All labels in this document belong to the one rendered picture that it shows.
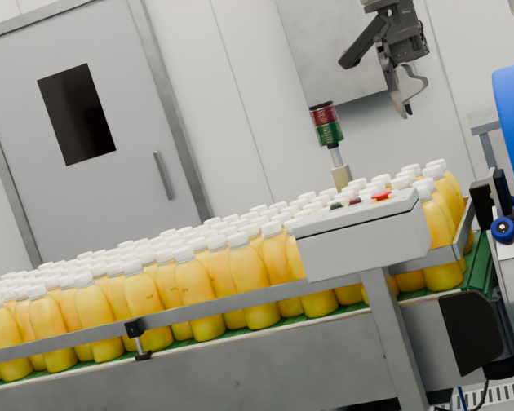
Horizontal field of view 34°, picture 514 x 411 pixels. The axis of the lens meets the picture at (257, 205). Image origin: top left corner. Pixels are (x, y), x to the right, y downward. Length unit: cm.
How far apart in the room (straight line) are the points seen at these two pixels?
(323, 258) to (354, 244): 6
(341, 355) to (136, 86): 373
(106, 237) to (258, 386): 377
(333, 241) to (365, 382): 31
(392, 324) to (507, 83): 47
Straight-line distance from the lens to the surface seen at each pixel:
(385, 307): 144
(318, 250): 140
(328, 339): 157
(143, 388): 174
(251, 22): 497
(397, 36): 153
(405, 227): 136
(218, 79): 502
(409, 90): 153
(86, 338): 178
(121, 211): 527
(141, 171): 518
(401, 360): 146
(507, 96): 155
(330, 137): 205
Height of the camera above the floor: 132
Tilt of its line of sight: 7 degrees down
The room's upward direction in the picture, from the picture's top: 18 degrees counter-clockwise
